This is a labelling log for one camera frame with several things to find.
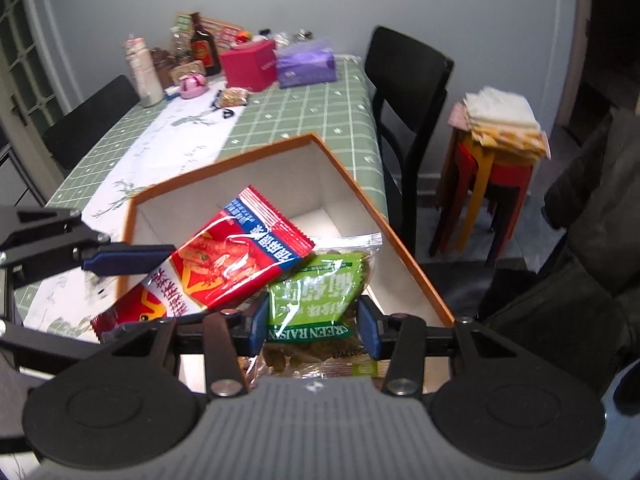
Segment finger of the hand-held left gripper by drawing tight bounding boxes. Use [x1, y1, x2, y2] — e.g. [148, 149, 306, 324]
[0, 205, 177, 288]
[0, 320, 108, 368]

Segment white deer print table runner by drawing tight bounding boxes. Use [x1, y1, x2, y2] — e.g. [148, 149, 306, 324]
[22, 87, 236, 346]

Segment red yellow stacked stools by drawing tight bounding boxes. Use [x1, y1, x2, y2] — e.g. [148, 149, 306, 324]
[430, 127, 533, 266]

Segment light green raisin packet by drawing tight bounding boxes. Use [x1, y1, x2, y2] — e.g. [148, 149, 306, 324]
[265, 232, 388, 378]

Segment white drawer cabinet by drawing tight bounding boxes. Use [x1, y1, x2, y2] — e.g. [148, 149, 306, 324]
[0, 145, 46, 206]

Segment dotted pattern board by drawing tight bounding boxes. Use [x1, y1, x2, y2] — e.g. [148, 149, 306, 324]
[175, 14, 246, 46]

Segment pink round container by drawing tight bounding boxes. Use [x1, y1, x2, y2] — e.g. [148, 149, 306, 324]
[179, 74, 208, 99]

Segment white water bottle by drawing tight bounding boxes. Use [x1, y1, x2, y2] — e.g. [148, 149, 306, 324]
[125, 35, 165, 108]

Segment clear bag of nuts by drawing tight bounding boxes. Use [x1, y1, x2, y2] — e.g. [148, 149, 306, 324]
[217, 87, 251, 108]

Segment orange cardboard box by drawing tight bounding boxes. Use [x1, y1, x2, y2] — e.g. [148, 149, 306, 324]
[117, 133, 456, 396]

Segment pink square box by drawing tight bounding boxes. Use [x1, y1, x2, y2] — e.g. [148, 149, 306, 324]
[220, 40, 277, 92]

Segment clear bottle green label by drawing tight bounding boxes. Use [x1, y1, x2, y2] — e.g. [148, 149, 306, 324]
[170, 30, 193, 61]

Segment black chair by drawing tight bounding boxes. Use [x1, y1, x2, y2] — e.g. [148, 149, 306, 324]
[42, 75, 142, 173]
[365, 26, 456, 261]

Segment brown glass bottle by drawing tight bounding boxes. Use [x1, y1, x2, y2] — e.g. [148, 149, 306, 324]
[190, 12, 222, 77]

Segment purple tissue pack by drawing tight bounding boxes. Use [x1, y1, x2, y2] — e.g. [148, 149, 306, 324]
[276, 37, 337, 89]

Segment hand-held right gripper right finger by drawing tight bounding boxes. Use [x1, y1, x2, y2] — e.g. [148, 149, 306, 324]
[357, 296, 508, 396]

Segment stack of folded cloths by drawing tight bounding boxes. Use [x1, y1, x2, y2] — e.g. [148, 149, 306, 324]
[447, 87, 551, 163]

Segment dark jacket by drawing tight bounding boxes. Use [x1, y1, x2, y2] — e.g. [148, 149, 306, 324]
[480, 105, 640, 411]

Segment red snack packet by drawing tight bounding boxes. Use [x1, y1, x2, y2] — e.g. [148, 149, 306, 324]
[91, 186, 316, 343]

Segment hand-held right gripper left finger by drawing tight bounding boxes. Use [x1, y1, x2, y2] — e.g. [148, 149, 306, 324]
[97, 292, 271, 398]

